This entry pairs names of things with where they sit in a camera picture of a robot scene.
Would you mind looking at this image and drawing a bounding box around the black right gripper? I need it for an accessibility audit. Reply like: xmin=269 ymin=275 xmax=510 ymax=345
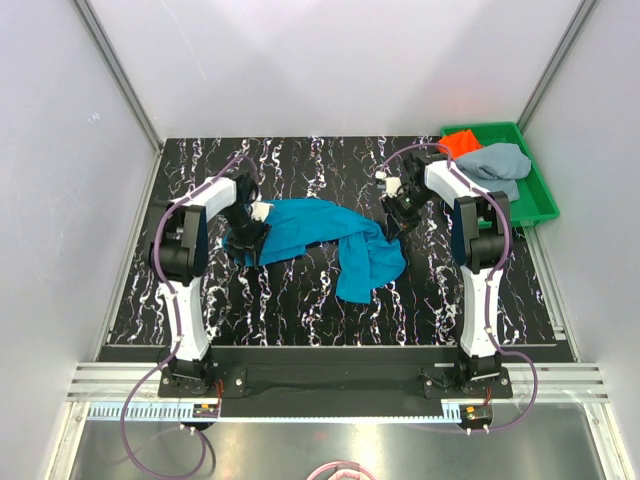
xmin=380 ymin=186 xmax=436 ymax=244

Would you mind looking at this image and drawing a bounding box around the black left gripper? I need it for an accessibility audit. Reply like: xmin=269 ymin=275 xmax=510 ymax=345
xmin=222 ymin=204 xmax=272 ymax=268

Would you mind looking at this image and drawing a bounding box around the blue t shirt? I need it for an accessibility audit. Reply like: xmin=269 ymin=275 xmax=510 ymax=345
xmin=222 ymin=198 xmax=406 ymax=305

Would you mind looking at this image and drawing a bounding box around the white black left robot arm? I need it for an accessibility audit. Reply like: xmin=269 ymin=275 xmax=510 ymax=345
xmin=146 ymin=173 xmax=272 ymax=396

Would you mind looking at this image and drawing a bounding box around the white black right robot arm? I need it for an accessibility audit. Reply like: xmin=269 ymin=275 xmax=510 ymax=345
xmin=374 ymin=153 xmax=511 ymax=398

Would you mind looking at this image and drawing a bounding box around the orange t shirt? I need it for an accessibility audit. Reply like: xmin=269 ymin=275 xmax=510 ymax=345
xmin=437 ymin=129 xmax=483 ymax=159

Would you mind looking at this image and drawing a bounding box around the grey t shirt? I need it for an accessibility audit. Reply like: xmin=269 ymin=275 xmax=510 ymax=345
xmin=456 ymin=143 xmax=532 ymax=202

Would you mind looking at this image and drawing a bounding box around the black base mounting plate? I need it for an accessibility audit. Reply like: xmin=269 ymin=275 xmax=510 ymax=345
xmin=159 ymin=363 xmax=513 ymax=400

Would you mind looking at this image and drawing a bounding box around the green plastic tray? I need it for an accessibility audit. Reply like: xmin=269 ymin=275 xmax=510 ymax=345
xmin=441 ymin=122 xmax=560 ymax=226

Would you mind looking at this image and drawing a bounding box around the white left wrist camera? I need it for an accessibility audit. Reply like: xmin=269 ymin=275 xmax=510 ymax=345
xmin=251 ymin=201 xmax=274 ymax=223

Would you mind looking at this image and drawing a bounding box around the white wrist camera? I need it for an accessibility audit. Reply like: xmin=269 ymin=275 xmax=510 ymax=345
xmin=374 ymin=170 xmax=402 ymax=198
xmin=251 ymin=201 xmax=274 ymax=223

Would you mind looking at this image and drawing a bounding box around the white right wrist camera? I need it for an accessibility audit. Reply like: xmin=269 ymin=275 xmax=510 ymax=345
xmin=374 ymin=170 xmax=402 ymax=198

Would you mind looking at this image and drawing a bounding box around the aluminium frame rail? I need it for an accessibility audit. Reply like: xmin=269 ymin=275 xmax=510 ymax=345
xmin=67 ymin=363 xmax=609 ymax=404

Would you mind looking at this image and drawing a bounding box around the pink cable loop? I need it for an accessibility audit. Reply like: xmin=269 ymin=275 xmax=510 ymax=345
xmin=305 ymin=460 xmax=376 ymax=480

